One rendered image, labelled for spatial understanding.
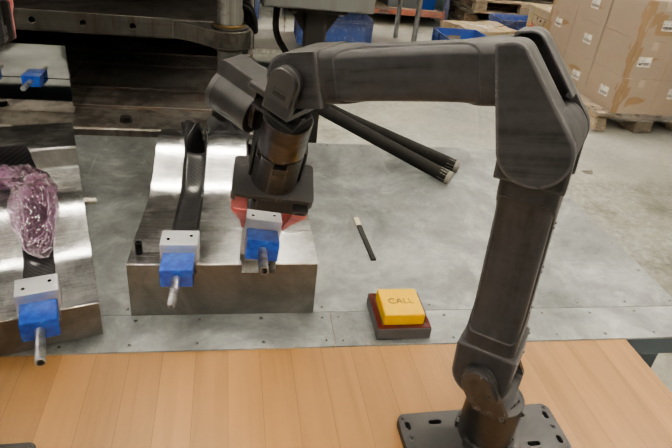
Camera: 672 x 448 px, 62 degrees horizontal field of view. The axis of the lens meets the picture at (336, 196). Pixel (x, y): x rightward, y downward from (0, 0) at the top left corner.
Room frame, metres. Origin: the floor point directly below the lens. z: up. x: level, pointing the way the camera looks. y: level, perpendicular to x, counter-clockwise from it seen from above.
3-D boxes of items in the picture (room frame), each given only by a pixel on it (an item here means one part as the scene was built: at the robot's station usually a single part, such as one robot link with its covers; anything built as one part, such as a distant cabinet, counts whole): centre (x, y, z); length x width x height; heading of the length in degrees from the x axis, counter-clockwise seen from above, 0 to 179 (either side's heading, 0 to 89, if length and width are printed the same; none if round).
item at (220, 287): (0.86, 0.19, 0.87); 0.50 x 0.26 x 0.14; 11
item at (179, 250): (0.59, 0.20, 0.89); 0.13 x 0.05 x 0.05; 11
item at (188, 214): (0.85, 0.20, 0.92); 0.35 x 0.16 x 0.09; 11
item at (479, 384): (0.46, -0.20, 0.90); 0.09 x 0.06 x 0.06; 153
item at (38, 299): (0.50, 0.34, 0.86); 0.13 x 0.05 x 0.05; 28
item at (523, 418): (0.46, -0.21, 0.84); 0.20 x 0.07 x 0.08; 103
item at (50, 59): (1.55, 0.88, 0.87); 0.50 x 0.27 x 0.17; 11
